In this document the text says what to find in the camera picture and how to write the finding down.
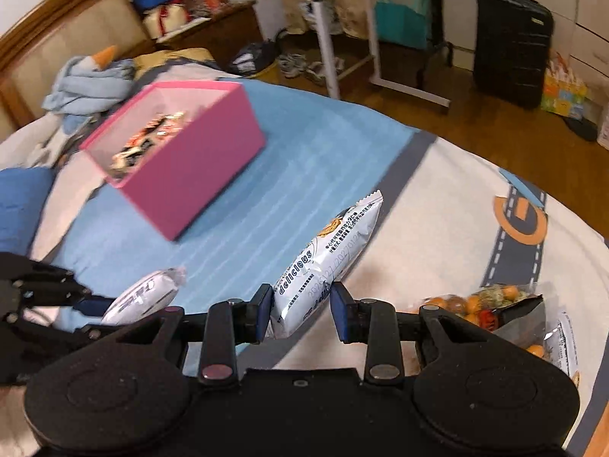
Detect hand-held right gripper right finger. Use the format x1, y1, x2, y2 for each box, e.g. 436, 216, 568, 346
330, 283, 480, 386

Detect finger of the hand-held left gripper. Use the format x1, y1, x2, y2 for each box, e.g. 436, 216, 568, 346
21, 270, 116, 318
10, 315, 121, 344

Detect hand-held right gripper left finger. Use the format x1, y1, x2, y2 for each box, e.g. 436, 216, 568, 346
114, 283, 275, 387

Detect small white snack packet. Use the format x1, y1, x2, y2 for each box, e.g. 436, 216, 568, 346
546, 311, 582, 388
101, 267, 187, 327

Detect long white snack packet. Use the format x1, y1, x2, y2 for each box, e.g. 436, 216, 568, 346
270, 189, 384, 341

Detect pink cardboard box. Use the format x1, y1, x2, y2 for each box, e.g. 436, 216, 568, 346
78, 81, 266, 242

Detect black cracker packet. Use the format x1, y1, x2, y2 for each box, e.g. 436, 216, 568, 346
110, 136, 160, 177

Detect clear bag colourful snacks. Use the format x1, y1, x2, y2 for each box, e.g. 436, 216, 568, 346
476, 282, 548, 363

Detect black brown snack packet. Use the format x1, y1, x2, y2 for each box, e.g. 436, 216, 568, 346
143, 110, 190, 146

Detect blue pillow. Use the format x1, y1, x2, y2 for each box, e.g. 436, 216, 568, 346
0, 166, 57, 259

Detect light blue blanket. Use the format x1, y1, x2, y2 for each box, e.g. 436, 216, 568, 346
42, 54, 138, 122

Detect grey sneaker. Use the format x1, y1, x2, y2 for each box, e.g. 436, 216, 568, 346
277, 52, 310, 79
304, 57, 344, 87

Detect goose plush toy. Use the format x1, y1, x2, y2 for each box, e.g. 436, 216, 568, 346
81, 45, 121, 71

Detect black backpack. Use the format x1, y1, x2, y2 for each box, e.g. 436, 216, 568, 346
227, 41, 277, 77

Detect yellow pillow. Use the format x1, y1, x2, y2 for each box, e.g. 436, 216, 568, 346
132, 48, 217, 74

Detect wooden padded headboard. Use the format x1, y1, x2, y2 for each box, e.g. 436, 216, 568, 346
0, 0, 160, 128

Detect dark wooden nightstand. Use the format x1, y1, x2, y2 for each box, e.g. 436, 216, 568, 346
157, 0, 266, 55

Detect wooden top rolling table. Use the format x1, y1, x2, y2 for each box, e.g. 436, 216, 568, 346
291, 0, 504, 111

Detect teal shopping bag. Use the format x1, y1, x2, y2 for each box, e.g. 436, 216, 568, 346
374, 0, 430, 51

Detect brown paper bag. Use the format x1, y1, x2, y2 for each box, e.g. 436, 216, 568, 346
333, 0, 378, 35
280, 0, 312, 35

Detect red checkered bag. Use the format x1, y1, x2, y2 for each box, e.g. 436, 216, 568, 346
182, 0, 226, 21

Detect black suitcase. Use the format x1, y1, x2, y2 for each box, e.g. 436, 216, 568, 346
472, 0, 556, 110

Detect colourful gift bag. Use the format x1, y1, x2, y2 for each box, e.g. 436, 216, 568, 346
540, 51, 589, 121

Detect white plastic bag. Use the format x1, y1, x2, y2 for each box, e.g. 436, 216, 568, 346
596, 104, 609, 149

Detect white wardrobe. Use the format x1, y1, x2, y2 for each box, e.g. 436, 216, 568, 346
503, 0, 609, 102

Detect white bag red strap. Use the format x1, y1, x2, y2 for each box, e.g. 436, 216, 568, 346
142, 4, 187, 40

